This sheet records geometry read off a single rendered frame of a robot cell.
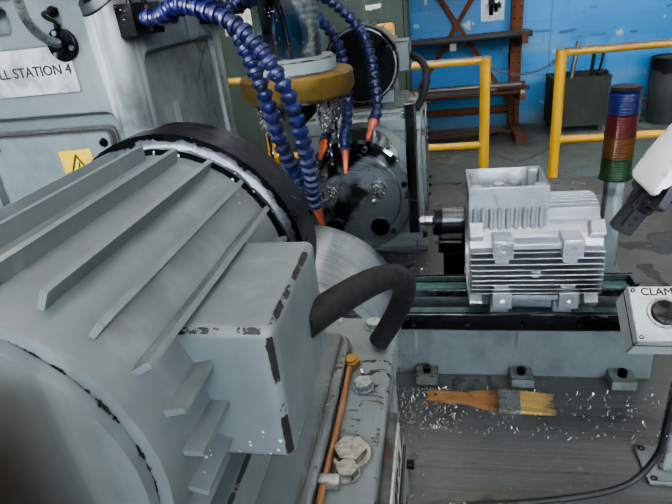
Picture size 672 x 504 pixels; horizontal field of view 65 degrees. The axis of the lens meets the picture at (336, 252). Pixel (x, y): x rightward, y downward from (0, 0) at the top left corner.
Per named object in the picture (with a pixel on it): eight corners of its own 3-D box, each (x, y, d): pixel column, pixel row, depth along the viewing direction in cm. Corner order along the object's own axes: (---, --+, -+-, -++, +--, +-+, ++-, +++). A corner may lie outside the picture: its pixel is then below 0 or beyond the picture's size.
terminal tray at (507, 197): (468, 232, 85) (468, 189, 82) (465, 207, 95) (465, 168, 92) (547, 230, 83) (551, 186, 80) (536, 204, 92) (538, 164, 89)
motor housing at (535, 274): (469, 326, 88) (470, 221, 80) (464, 271, 105) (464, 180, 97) (599, 327, 84) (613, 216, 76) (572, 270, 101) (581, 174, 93)
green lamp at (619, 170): (603, 182, 110) (605, 161, 108) (595, 173, 115) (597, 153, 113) (634, 181, 109) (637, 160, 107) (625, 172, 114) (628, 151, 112)
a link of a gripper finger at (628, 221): (666, 206, 75) (635, 244, 78) (658, 198, 77) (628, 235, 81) (646, 196, 74) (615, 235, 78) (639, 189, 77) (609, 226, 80)
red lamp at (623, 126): (608, 140, 106) (610, 117, 104) (600, 132, 112) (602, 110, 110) (641, 138, 105) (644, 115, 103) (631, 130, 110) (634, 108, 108)
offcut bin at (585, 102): (596, 120, 545) (605, 35, 510) (609, 132, 504) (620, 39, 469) (542, 124, 555) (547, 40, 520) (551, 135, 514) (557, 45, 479)
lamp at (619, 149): (605, 161, 108) (608, 140, 106) (597, 153, 113) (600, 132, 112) (637, 160, 107) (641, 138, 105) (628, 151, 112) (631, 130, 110)
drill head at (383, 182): (298, 268, 115) (281, 156, 104) (331, 200, 151) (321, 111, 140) (415, 267, 110) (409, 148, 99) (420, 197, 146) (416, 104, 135)
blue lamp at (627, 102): (610, 117, 104) (613, 93, 102) (602, 110, 110) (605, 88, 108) (644, 115, 103) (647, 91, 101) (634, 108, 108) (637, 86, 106)
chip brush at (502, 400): (427, 407, 89) (426, 403, 89) (429, 387, 94) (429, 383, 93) (557, 417, 84) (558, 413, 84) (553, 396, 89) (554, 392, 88)
